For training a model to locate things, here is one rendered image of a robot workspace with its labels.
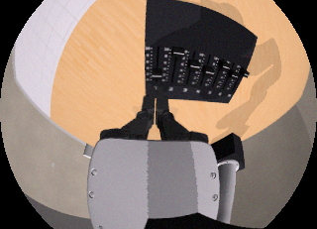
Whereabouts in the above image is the black lighting desk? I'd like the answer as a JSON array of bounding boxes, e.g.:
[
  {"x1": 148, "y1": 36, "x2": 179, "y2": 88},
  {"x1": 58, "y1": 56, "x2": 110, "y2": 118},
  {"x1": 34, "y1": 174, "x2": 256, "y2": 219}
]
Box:
[{"x1": 145, "y1": 0, "x2": 258, "y2": 104}]

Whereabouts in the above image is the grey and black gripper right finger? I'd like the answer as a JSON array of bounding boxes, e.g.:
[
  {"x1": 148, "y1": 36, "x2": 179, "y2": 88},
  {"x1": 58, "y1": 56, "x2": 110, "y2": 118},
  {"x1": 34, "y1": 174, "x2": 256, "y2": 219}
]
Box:
[{"x1": 156, "y1": 86, "x2": 209, "y2": 144}]

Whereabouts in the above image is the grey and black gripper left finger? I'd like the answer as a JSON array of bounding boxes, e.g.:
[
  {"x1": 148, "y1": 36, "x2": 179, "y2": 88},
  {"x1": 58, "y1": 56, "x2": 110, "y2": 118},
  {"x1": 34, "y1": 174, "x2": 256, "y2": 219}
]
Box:
[{"x1": 100, "y1": 86, "x2": 156, "y2": 140}]

